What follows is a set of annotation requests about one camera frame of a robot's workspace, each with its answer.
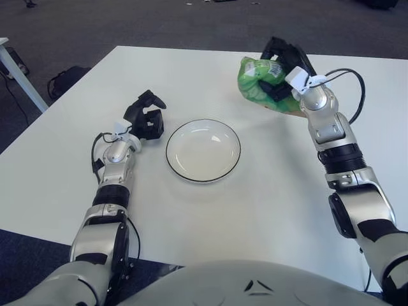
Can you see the grey robot torso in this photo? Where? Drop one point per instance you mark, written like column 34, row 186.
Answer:
column 255, row 287

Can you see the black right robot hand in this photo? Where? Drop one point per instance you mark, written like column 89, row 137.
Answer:
column 298, row 55

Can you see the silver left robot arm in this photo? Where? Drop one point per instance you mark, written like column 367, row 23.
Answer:
column 111, row 175

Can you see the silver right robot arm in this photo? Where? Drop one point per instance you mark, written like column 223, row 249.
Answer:
column 331, row 127

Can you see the white table leg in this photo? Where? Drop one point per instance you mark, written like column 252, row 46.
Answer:
column 20, row 76

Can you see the large black floor object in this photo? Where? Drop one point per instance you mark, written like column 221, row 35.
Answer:
column 379, row 3

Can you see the small dark floor object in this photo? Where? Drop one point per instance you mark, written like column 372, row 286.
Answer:
column 31, row 3

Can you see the white plate with black rim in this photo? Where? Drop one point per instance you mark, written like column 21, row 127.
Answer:
column 204, row 151

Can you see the green snack bag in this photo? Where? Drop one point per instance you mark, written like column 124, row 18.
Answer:
column 252, row 86

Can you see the dark floor clutter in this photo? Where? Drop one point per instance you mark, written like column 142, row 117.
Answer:
column 220, row 1

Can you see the black backpack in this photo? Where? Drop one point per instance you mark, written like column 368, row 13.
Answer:
column 67, row 79

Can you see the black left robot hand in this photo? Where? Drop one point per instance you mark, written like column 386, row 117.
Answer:
column 143, row 122

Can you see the black box with red mark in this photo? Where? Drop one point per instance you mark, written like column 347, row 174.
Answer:
column 19, row 60

